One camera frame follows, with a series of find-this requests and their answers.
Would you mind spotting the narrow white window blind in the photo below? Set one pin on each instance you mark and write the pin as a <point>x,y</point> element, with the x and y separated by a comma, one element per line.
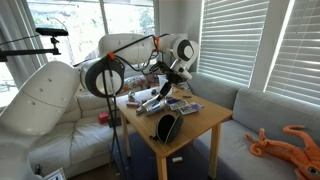
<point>296,46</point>

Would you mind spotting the grey curtain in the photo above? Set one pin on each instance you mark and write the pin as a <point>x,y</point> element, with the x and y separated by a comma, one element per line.
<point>16,20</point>

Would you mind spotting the large glass window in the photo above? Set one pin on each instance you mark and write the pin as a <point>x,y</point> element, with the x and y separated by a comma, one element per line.
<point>83,20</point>

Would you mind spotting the white leather sofa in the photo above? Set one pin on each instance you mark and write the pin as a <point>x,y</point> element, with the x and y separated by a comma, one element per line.
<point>83,143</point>

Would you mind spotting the white picture frame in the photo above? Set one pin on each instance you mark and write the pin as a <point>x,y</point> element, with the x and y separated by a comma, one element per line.
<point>55,175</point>

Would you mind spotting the black glasses case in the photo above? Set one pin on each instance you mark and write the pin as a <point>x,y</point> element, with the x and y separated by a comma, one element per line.
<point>168,128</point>

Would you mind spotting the orange squid plush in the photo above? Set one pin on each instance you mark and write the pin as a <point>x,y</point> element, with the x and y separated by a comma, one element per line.
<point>293,150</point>

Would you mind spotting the grey fabric sofa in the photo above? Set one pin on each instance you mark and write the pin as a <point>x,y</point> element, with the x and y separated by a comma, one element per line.
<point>266,113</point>

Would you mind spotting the small red box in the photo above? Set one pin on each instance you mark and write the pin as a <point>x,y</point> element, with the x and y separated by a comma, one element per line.
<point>103,118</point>

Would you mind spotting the blue purple foil packet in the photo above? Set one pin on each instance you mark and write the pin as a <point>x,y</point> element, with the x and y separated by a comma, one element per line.
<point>176,104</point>

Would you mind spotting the silver cup with coloured print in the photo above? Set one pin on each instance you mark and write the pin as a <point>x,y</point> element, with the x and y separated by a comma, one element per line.
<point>154,106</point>

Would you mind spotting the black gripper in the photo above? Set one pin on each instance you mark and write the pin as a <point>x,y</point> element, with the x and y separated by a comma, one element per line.
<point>174,77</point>

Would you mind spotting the colourful printed packet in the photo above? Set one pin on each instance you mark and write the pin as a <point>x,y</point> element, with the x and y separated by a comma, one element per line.
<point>192,108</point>

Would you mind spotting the black camera on stand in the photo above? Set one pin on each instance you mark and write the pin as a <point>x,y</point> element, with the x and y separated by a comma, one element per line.
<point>50,32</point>

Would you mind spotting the wide white window blind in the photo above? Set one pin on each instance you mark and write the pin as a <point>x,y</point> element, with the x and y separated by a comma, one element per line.
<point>233,36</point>

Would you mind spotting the small black box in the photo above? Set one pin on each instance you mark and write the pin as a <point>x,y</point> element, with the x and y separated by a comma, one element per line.
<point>117,122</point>

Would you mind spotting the small dark stick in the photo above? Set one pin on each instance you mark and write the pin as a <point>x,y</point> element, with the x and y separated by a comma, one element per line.
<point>187,96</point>

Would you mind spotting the light wooden table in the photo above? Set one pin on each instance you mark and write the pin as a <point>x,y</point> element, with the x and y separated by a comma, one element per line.
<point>196,125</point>

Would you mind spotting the colourful floral pillow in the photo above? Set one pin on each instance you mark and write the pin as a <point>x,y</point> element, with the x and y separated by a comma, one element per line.
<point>135,83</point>

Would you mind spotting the dark blue rug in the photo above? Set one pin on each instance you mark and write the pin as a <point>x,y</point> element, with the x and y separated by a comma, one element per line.
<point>143,163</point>

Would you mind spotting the long wooden block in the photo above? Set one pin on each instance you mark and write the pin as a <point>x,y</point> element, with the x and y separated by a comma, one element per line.
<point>139,111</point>

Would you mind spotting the small white floor object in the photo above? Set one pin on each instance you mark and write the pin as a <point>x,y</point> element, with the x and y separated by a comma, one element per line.
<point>177,159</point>

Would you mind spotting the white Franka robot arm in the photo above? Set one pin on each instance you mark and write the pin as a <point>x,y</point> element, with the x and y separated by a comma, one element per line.
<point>40,96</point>

